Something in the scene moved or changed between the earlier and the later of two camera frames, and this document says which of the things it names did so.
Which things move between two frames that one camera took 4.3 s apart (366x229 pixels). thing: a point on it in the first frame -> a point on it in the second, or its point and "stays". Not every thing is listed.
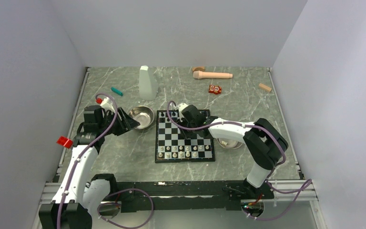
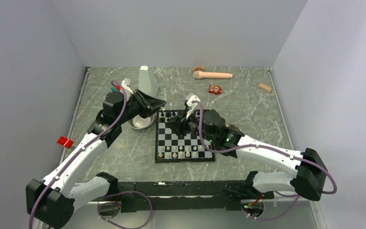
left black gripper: x=127 y=123 -> x=148 y=104
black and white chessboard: x=170 y=146 stays
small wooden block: x=265 y=87 stays
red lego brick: x=65 y=141 stays
